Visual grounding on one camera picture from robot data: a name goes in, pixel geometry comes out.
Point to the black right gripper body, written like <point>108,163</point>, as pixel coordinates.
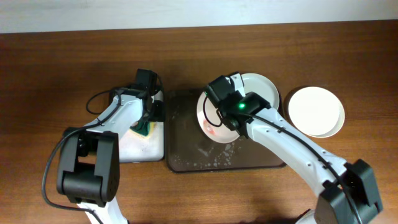
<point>224,112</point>

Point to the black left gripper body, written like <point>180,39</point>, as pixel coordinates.
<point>158,113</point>

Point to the green yellow sponge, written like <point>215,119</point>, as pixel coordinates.
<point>143,128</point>

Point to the pink plate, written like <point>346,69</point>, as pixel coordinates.
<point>210,123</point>

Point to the grey-green plate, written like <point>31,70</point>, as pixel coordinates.
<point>261,85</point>

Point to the cream white plate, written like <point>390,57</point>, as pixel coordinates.
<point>316,112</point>

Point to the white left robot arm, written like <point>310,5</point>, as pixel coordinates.
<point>89,163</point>

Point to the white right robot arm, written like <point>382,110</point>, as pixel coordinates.
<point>346,193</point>

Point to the white soapy sponge tray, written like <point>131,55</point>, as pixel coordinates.
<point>131,146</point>

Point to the dark brown plastic tray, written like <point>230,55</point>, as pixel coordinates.
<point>188,149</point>

